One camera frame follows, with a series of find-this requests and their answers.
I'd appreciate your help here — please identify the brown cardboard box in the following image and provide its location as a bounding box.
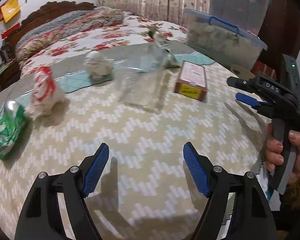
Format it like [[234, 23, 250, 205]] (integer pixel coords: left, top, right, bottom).
[[174, 61, 207, 102]]

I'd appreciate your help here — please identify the clear plastic water bottle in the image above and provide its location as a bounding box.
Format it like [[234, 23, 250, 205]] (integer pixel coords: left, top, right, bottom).
[[114, 27, 179, 112]]

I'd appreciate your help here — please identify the right hand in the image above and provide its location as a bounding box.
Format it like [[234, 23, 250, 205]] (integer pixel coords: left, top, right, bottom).
[[265, 123, 300, 184]]

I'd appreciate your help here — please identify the upper clear storage bin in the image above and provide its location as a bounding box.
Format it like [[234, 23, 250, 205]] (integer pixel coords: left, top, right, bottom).
[[209, 0, 271, 35]]

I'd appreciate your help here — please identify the crushed green can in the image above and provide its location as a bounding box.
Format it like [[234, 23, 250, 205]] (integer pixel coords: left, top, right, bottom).
[[0, 100, 28, 160]]

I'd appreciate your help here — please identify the beige zigzag patterned blanket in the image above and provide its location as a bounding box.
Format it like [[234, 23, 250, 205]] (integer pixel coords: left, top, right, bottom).
[[0, 63, 268, 239]]

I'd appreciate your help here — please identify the red white crumpled wrapper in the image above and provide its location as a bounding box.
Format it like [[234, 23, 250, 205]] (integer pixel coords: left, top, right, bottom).
[[25, 66, 65, 116]]

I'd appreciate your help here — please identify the floral bed quilt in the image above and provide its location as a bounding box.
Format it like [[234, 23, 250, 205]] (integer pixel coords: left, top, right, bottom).
[[20, 15, 187, 78]]

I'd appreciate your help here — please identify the crumpled white paper ball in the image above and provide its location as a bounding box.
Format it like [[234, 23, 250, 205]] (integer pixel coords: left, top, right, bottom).
[[83, 51, 114, 80]]

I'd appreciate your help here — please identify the grey teal quilted blanket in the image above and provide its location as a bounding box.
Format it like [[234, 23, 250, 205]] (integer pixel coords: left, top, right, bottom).
[[0, 39, 216, 126]]

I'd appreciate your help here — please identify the folded patchwork quilt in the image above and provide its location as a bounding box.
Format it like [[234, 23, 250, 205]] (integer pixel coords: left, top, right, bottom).
[[15, 7, 131, 66]]

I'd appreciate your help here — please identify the dark wooden headboard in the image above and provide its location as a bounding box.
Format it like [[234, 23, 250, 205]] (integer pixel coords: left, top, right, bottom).
[[0, 1, 96, 90]]

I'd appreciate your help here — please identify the clear bin blue handle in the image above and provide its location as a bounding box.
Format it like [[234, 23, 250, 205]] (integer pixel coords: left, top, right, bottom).
[[184, 9, 268, 70]]

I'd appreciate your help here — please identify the yellow red wall calendar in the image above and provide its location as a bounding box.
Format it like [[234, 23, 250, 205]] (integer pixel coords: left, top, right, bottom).
[[0, 0, 21, 39]]

